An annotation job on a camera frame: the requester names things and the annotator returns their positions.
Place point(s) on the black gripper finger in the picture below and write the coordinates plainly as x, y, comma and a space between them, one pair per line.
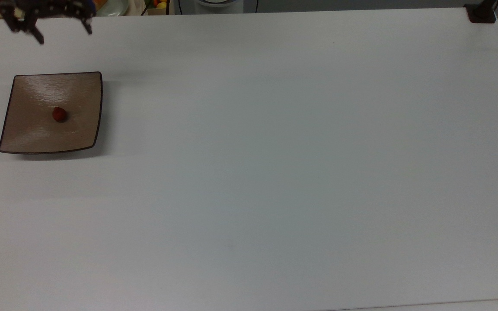
11, 8
74, 8

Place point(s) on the red strawberry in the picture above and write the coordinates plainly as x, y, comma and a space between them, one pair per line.
59, 114

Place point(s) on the brown square ceramic plate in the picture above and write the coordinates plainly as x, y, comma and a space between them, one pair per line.
33, 129

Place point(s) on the orange fruit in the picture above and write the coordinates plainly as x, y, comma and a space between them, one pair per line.
101, 4

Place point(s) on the pale green dish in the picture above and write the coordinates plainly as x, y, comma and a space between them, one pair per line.
117, 8

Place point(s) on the box of colourful fruit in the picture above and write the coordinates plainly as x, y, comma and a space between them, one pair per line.
158, 10

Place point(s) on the white round appliance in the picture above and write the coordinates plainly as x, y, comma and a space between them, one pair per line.
218, 8

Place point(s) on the black table clamp stand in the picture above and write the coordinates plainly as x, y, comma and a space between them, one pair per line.
480, 15

